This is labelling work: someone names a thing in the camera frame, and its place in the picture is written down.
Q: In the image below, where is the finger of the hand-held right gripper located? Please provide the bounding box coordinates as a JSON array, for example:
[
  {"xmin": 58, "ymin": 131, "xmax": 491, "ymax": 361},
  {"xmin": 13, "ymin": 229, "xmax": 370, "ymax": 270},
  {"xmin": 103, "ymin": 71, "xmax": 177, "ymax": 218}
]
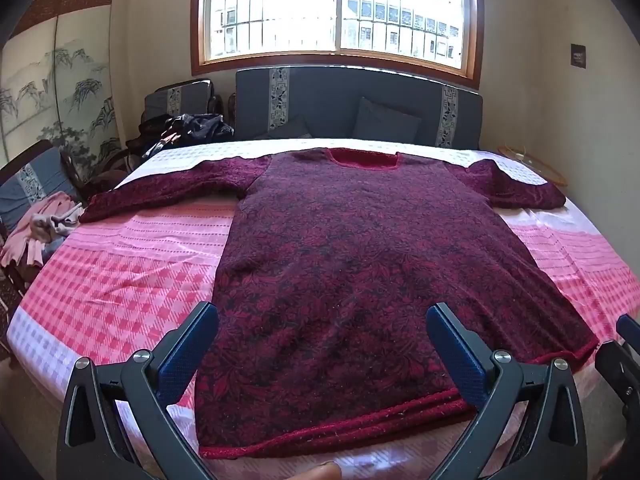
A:
[
  {"xmin": 595, "ymin": 340, "xmax": 640, "ymax": 413},
  {"xmin": 616, "ymin": 312, "xmax": 640, "ymax": 347}
]

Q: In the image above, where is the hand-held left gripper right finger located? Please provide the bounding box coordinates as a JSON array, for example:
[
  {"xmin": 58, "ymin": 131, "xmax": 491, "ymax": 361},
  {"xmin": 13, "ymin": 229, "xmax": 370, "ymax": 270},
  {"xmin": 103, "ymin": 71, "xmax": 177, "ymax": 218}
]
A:
[{"xmin": 426, "ymin": 302, "xmax": 588, "ymax": 480}]

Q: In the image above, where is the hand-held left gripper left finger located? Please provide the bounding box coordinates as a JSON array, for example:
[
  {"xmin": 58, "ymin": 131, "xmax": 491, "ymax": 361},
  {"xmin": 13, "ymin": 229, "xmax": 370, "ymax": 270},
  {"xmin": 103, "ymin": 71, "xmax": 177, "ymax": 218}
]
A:
[{"xmin": 56, "ymin": 302, "xmax": 219, "ymax": 480}]

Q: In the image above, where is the dark red floral knit sweater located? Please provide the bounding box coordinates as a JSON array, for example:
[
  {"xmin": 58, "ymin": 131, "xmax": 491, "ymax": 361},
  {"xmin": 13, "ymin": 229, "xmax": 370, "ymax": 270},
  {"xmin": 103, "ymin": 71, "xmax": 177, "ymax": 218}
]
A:
[{"xmin": 80, "ymin": 147, "xmax": 601, "ymax": 461}]

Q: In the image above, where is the pile of pink clothes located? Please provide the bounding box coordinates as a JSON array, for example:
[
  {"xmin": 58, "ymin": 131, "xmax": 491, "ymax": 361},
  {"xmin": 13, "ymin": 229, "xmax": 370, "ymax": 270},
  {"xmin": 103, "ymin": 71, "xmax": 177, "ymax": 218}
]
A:
[{"xmin": 0, "ymin": 191, "xmax": 87, "ymax": 269}]

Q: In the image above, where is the pile of dark clothes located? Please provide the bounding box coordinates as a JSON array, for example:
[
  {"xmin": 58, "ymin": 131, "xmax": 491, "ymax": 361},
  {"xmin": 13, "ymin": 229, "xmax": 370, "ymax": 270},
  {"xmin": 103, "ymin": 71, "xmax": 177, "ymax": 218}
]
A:
[{"xmin": 142, "ymin": 113, "xmax": 236, "ymax": 159}]

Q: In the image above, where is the person's left hand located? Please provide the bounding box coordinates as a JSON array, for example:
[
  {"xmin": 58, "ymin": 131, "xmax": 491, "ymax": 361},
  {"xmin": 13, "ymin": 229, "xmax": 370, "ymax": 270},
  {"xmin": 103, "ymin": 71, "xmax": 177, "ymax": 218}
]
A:
[{"xmin": 300, "ymin": 461, "xmax": 346, "ymax": 480}]

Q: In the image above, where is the pink checked bed sheet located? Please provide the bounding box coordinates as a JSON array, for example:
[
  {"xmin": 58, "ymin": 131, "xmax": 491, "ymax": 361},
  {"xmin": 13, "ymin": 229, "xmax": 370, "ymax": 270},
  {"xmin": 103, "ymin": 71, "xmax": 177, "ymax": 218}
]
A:
[{"xmin": 7, "ymin": 137, "xmax": 640, "ymax": 480}]

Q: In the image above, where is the round bamboo tray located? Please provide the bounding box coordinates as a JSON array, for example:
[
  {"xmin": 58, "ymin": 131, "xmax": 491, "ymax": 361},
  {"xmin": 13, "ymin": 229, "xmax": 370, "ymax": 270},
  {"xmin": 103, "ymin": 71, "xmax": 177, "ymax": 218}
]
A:
[{"xmin": 496, "ymin": 143, "xmax": 569, "ymax": 187}]

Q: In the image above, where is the wooden armchair with grey cushion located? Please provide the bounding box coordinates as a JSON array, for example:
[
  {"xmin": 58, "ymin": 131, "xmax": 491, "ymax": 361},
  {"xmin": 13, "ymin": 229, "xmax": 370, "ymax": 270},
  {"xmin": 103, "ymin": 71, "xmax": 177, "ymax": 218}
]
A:
[
  {"xmin": 141, "ymin": 79, "xmax": 224, "ymax": 133},
  {"xmin": 0, "ymin": 139, "xmax": 86, "ymax": 311}
]

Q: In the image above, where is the small grey patterned cushion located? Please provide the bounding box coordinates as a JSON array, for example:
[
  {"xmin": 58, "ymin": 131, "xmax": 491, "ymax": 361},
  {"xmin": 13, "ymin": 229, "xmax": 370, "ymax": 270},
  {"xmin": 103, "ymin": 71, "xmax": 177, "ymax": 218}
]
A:
[{"xmin": 264, "ymin": 114, "xmax": 314, "ymax": 140}]

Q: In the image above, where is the large plain grey cushion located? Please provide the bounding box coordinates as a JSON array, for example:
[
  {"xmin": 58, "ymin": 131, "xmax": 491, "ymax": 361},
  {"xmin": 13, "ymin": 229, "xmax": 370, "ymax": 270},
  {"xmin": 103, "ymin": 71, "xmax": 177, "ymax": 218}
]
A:
[{"xmin": 352, "ymin": 97, "xmax": 422, "ymax": 144}]

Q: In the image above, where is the grey sofa with patterned stripes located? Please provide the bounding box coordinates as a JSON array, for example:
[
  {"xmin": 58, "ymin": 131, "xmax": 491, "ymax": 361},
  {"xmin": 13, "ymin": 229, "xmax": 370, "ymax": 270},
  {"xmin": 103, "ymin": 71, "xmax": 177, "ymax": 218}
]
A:
[{"xmin": 235, "ymin": 66, "xmax": 484, "ymax": 152}]

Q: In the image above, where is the landscape painted folding screen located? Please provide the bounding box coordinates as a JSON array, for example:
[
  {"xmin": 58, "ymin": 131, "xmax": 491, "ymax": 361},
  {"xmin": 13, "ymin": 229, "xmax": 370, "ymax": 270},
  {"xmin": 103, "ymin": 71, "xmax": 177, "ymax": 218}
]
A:
[{"xmin": 0, "ymin": 0, "xmax": 126, "ymax": 181}]

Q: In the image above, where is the wooden framed window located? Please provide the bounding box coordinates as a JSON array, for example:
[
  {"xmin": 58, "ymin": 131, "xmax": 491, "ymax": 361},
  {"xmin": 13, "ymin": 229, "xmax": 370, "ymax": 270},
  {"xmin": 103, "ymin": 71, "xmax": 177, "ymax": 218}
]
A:
[{"xmin": 190, "ymin": 0, "xmax": 485, "ymax": 92}]

